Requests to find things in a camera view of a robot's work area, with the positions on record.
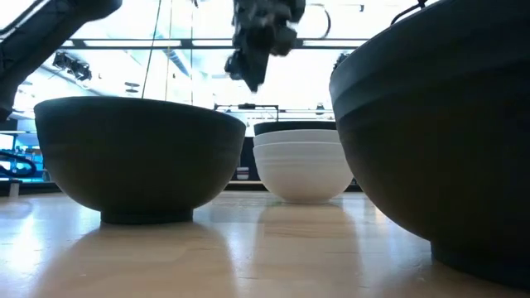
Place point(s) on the dark bowl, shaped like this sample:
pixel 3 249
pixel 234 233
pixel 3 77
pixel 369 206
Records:
pixel 294 126
pixel 435 145
pixel 136 157

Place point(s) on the white bowl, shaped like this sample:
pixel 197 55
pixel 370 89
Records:
pixel 302 174
pixel 296 136

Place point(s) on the dark plant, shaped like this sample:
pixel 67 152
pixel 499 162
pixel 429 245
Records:
pixel 340 60

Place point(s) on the black ceiling spotlight cluster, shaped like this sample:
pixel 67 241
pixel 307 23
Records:
pixel 74 66

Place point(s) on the black background table rig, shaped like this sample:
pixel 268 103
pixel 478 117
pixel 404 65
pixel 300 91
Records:
pixel 248 107

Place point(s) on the black overhead frame beam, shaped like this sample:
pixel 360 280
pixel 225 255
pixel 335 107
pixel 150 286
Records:
pixel 165 42

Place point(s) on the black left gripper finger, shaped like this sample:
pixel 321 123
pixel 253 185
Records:
pixel 235 68
pixel 256 70

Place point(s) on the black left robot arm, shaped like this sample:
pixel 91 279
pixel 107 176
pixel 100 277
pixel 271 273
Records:
pixel 37 37

